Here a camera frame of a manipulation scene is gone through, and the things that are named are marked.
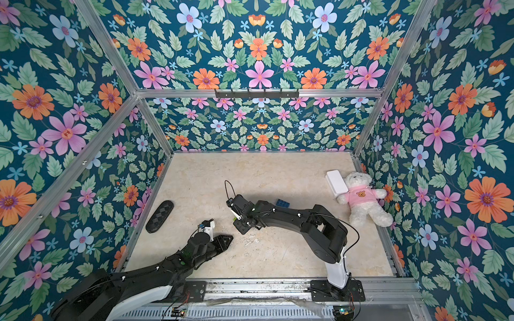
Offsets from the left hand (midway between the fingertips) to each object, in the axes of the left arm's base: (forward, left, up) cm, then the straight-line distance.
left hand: (235, 238), depth 85 cm
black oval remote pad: (+13, +35, +1) cm, 38 cm away
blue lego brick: (+16, -23, -1) cm, 28 cm away
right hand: (+6, -3, +2) cm, 7 cm away
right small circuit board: (-29, -40, -4) cm, 49 cm away
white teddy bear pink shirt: (+11, -59, +5) cm, 60 cm away
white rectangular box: (+24, -51, +2) cm, 56 cm away
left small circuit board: (-24, +20, -4) cm, 32 cm away
